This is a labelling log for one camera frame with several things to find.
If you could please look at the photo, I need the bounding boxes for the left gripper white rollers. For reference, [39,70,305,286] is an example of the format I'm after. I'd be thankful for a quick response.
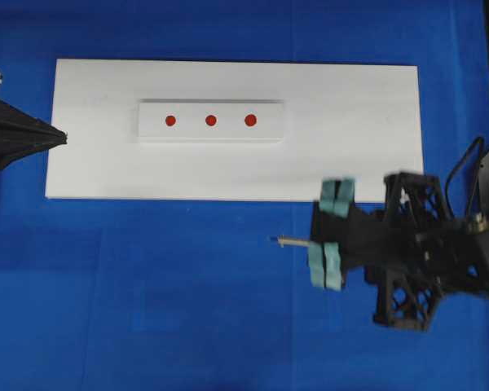
[0,73,67,170]

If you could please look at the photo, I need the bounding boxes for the black truss wrist camera mount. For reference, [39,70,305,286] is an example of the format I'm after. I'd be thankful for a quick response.
[364,172,452,332]

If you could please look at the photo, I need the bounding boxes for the large white foam board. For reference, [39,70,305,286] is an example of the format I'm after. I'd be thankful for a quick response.
[46,59,424,203]

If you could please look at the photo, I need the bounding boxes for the blue table cloth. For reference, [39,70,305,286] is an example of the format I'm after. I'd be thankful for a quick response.
[0,1,489,390]

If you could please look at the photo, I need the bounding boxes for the red handled soldering iron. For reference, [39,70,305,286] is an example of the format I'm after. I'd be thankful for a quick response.
[269,235,314,248]

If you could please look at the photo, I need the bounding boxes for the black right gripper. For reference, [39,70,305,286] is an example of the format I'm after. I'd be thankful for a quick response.
[307,178,432,290]

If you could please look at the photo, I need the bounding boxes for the small raised white block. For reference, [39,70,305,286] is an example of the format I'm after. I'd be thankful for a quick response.
[138,99,284,143]

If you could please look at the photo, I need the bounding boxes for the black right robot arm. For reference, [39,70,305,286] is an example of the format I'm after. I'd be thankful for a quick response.
[307,172,489,297]

